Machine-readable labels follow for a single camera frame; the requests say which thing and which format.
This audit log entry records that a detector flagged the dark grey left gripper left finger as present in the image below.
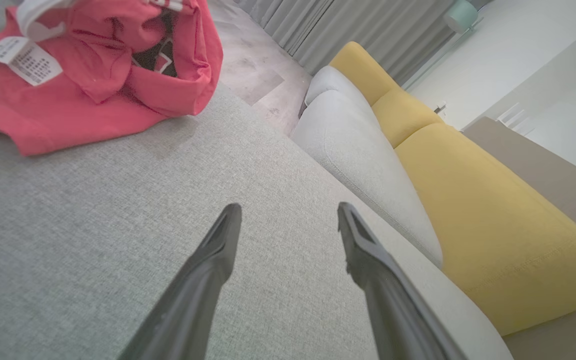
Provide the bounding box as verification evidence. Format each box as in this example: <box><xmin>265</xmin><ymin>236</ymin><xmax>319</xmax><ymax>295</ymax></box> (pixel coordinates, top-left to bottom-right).
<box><xmin>118</xmin><ymin>202</ymin><xmax>243</xmax><ymax>360</ymax></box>

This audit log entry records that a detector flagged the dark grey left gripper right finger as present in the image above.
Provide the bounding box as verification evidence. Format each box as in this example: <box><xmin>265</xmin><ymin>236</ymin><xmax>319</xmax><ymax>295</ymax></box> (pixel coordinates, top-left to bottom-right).
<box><xmin>337</xmin><ymin>201</ymin><xmax>470</xmax><ymax>360</ymax></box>

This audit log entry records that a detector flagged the red lettered basketball jersey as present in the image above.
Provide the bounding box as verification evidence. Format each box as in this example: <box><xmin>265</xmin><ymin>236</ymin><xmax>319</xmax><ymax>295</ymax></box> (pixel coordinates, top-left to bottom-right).
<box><xmin>0</xmin><ymin>0</ymin><xmax>224</xmax><ymax>157</ymax></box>

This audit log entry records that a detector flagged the wide yellow sofa back cushion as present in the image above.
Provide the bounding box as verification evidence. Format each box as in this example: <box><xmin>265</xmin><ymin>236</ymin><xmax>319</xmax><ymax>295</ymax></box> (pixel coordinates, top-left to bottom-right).
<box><xmin>394</xmin><ymin>123</ymin><xmax>576</xmax><ymax>337</ymax></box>

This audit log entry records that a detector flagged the long grey sofa seat cushion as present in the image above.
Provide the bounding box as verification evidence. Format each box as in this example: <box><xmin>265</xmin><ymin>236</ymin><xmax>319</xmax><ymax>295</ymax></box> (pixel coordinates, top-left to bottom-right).
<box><xmin>290</xmin><ymin>90</ymin><xmax>444</xmax><ymax>268</ymax></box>

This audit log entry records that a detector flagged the narrow yellow sofa back cushion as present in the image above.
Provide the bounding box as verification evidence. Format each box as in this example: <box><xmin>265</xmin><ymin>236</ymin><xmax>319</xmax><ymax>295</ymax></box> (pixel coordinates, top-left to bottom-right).
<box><xmin>371</xmin><ymin>88</ymin><xmax>445</xmax><ymax>149</ymax></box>

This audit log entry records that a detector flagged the beige partition panel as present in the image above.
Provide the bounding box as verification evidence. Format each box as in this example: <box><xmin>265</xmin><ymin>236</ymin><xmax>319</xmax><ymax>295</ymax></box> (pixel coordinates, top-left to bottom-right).
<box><xmin>462</xmin><ymin>116</ymin><xmax>576</xmax><ymax>360</ymax></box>

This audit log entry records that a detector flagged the short grey sofa seat cushion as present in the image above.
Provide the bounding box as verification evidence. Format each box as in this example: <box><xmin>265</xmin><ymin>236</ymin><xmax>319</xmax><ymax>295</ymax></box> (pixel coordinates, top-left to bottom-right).
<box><xmin>304</xmin><ymin>65</ymin><xmax>375</xmax><ymax>113</ymax></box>

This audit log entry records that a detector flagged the yellow sofa end back cushion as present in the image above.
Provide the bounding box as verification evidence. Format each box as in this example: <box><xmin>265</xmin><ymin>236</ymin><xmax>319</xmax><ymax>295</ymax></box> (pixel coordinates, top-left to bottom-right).
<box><xmin>329</xmin><ymin>41</ymin><xmax>401</xmax><ymax>107</ymax></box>

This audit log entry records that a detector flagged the grey pleated curtain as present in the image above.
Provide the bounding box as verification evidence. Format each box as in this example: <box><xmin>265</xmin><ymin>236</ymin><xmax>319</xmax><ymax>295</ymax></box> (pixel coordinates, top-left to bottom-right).
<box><xmin>233</xmin><ymin>0</ymin><xmax>461</xmax><ymax>87</ymax></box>

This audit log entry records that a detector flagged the mint green round fixture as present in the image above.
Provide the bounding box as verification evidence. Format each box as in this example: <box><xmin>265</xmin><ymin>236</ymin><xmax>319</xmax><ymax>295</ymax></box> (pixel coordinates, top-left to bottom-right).
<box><xmin>443</xmin><ymin>0</ymin><xmax>480</xmax><ymax>35</ymax></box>

